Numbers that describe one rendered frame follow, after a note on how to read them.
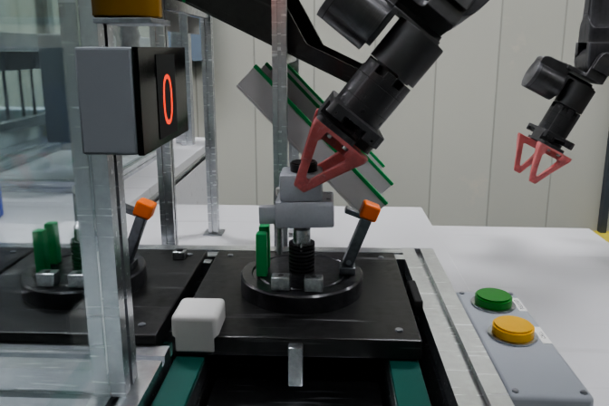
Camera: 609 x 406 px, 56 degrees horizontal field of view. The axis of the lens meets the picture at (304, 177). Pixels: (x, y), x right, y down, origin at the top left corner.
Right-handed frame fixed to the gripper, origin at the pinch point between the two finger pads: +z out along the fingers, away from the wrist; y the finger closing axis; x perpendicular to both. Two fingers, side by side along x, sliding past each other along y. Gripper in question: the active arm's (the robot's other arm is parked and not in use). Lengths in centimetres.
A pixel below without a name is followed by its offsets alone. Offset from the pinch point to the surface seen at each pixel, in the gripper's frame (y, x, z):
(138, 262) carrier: -1.8, -8.8, 21.1
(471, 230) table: -56, 42, -1
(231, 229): -55, 1, 31
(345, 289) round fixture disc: 4.9, 10.4, 5.8
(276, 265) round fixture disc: -1.4, 4.3, 10.8
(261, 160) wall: -324, 8, 82
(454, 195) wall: -321, 127, 17
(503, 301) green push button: 3.3, 25.0, -3.4
